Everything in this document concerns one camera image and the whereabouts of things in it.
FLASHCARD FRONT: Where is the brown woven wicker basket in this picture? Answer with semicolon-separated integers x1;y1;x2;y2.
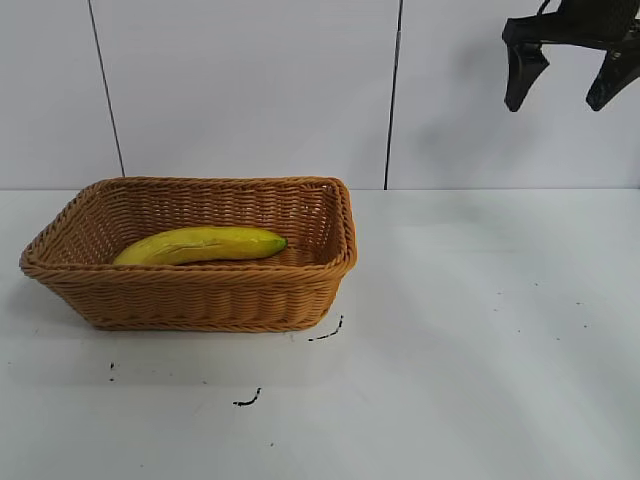
20;175;360;333

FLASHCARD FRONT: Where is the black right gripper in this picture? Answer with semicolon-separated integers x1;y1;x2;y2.
501;0;640;114

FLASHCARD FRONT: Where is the yellow banana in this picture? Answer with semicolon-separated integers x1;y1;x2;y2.
112;226;289;267

